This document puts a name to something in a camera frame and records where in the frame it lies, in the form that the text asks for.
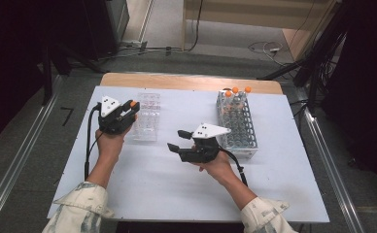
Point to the orange-capped clear tube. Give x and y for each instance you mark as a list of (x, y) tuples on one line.
[(247, 89), (133, 104), (228, 93), (235, 90)]

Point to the aluminium rail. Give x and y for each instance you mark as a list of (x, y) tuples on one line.
[(18, 161), (332, 181)]

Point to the white board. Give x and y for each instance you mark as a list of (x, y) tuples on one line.
[(164, 187)]

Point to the black cabinet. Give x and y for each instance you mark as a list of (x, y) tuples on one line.
[(102, 26)]

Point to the dark curtain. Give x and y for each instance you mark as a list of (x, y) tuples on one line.
[(368, 97), (8, 64)]

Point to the black metal stand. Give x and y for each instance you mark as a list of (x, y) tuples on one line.
[(47, 77), (316, 58)]

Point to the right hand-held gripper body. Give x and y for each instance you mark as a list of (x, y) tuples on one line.
[(202, 152)]

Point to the person's right hand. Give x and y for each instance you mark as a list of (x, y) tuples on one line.
[(219, 168)]

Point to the white metal tube rack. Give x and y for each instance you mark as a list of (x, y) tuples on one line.
[(241, 136)]

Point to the clear plastic tube rack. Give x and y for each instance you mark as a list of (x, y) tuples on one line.
[(147, 126)]

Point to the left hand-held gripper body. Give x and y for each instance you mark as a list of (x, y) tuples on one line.
[(113, 123)]

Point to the wooden table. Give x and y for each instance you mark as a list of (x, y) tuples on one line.
[(177, 81)]

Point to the person's right pale sleeve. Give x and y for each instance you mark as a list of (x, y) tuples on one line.
[(267, 216)]

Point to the person's left hand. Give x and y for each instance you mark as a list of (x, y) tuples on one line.
[(112, 144)]

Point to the grey power strip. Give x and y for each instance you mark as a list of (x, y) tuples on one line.
[(133, 43)]

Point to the person's pale sleeve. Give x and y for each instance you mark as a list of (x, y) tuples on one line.
[(267, 216), (79, 210)]

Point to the person's left pale sleeve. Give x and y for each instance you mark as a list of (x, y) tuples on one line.
[(79, 210)]

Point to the pale wooden furniture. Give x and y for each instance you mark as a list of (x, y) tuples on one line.
[(257, 16)]

